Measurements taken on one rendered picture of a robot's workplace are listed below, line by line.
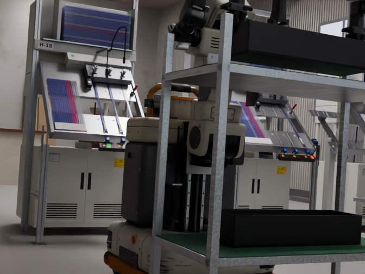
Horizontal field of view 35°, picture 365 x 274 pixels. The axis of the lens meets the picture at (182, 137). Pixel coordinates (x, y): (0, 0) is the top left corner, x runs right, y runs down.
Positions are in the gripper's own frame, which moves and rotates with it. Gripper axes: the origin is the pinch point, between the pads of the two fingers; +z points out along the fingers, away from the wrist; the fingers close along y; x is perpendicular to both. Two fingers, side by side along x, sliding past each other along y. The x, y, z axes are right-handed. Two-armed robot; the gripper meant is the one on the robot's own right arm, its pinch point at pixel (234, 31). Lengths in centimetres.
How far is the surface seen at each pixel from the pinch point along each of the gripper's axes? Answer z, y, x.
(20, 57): -118, 102, 886
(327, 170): 48, 222, 199
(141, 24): -215, 332, 885
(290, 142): 28, 180, 197
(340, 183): 52, 71, 20
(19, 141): 36, 61, 643
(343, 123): 26, 71, 20
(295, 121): 8, 201, 219
